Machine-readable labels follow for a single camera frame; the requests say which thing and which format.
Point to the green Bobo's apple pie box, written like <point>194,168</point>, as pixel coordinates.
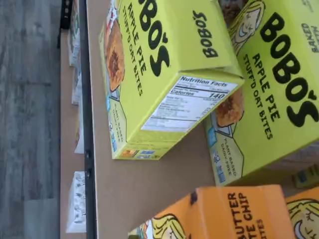
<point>286,104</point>
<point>154,104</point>

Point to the brown wooden shelf board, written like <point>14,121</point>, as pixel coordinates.
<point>65,124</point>
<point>139,189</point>

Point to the black metal shelf beam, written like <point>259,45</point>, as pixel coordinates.
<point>87,99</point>

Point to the yellow label granola box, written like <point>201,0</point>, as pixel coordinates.
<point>79,135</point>

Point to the blue label granola box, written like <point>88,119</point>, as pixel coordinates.
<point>76,87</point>

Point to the orange Bobo's peanut butter box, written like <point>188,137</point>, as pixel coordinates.
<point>306,214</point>
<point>224,214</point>

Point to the white patterned box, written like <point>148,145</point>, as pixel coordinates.
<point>76,201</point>

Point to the gray label granola box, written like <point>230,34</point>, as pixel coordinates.
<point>73,32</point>

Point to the black perforated shelf upright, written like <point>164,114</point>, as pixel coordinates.
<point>65,15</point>

